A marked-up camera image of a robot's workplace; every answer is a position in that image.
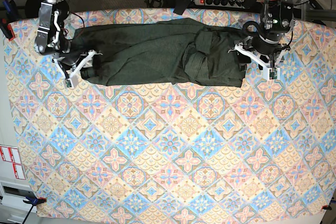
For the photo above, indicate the white red labelled stickers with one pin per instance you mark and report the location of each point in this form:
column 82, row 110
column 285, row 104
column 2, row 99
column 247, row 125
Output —
column 10, row 159

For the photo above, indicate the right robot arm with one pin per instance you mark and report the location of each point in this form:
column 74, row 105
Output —
column 51, row 38

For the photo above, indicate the red clamp bottom right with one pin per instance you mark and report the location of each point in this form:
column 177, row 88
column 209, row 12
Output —
column 326, row 207

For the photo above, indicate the black power strip red switch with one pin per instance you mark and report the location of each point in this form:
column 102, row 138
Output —
column 220, row 3

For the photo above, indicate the patterned tile tablecloth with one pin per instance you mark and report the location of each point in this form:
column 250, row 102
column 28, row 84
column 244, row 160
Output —
column 163, row 153

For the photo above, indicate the dark green long-sleeve shirt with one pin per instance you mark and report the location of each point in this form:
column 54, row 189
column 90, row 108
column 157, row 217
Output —
column 174, row 51

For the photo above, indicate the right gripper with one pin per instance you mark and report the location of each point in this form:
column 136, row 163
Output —
column 68, row 53

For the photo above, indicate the blue clamp bottom left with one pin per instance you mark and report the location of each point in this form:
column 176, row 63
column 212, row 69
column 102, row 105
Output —
column 33, row 201

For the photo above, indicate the red black clamp top left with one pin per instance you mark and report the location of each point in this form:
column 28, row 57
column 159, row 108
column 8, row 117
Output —
column 11, row 16

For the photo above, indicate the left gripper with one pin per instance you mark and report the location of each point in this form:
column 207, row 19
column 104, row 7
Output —
column 268, row 45

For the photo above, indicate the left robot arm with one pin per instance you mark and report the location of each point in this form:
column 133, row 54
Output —
column 276, row 18

